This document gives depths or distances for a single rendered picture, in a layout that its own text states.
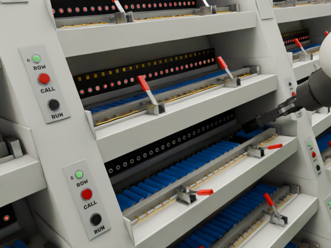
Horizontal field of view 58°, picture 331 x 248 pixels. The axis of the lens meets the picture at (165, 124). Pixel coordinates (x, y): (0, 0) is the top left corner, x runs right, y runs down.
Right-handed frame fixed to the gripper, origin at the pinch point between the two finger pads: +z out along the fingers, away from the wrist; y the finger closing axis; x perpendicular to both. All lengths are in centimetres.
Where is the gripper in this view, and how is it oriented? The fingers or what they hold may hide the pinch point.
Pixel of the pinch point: (255, 123)
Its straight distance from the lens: 91.7
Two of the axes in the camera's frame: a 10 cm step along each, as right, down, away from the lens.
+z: -5.2, 3.8, 7.7
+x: 4.6, 8.8, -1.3
